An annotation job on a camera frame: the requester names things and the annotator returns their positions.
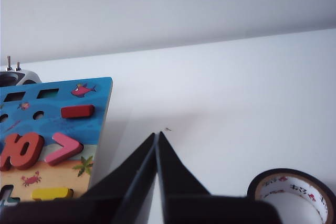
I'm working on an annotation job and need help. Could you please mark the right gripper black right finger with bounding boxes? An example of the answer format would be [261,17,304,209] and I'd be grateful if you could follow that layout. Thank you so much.
[156,131,211,224]

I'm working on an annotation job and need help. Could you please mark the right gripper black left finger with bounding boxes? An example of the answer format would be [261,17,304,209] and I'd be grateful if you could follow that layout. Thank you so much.
[80,133,158,224]

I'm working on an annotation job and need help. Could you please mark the pink greater-than sign piece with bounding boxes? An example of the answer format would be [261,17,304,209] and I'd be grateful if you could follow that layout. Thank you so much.
[44,132,84,166]

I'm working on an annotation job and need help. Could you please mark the yellow equals sign piece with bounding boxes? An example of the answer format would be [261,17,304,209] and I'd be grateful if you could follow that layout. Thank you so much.
[30,187,76,202]

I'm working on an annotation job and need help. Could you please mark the red minus sign piece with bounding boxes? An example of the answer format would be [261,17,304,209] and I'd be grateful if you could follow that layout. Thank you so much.
[60,104,95,119]

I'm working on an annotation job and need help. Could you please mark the colourful wooden shape puzzle board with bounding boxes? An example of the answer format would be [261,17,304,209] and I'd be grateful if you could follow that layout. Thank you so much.
[0,77,113,204]

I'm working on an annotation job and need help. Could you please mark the orange number ten piece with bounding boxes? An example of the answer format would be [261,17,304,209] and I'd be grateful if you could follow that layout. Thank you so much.
[0,132,45,172]

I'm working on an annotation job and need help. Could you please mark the black tape roll printed core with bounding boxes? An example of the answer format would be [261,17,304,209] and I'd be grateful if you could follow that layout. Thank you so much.
[246,168,336,224]

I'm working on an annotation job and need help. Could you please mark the grey remote with metal switches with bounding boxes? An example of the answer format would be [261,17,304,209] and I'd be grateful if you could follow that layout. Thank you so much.
[0,55,43,88]

